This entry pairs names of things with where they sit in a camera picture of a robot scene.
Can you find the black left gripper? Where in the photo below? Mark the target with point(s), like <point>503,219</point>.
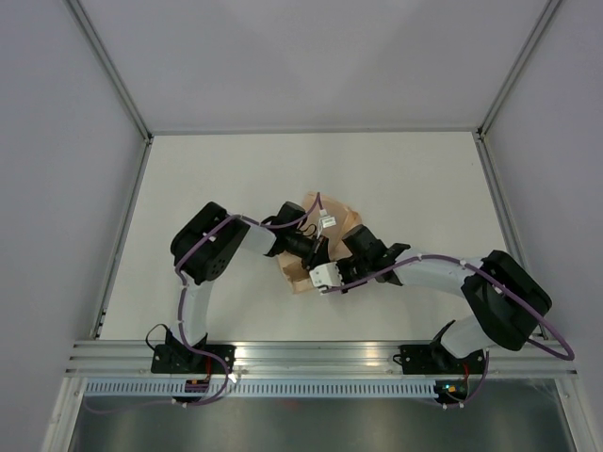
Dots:
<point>317,253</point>

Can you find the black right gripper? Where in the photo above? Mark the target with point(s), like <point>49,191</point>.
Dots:
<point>341,266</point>

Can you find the peach cloth napkin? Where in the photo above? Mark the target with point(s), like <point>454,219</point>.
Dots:
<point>297,278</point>

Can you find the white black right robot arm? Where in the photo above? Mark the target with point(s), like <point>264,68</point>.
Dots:
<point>500,293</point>

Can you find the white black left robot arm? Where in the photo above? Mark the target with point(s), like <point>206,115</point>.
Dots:
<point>205,246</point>

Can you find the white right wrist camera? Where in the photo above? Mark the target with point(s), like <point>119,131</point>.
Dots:
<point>326,277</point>

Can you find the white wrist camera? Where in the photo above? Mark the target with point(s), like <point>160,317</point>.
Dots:
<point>326,277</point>
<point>325,222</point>

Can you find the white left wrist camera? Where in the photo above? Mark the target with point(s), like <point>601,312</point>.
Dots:
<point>325,222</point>

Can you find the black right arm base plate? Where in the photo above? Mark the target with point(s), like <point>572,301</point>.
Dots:
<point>425,360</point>

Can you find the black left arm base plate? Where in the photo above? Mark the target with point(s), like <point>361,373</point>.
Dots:
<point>177,360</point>

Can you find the aluminium front rail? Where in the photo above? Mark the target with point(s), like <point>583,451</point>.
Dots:
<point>280,360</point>

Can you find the white slotted cable duct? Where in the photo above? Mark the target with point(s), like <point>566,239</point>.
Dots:
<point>301,388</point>

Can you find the aluminium right frame post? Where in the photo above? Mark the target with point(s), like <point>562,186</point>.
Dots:
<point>520,63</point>

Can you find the aluminium frame post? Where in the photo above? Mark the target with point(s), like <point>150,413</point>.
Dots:
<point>98,48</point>
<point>520,63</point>

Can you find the aluminium left frame post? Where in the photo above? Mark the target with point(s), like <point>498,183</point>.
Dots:
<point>98,48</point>

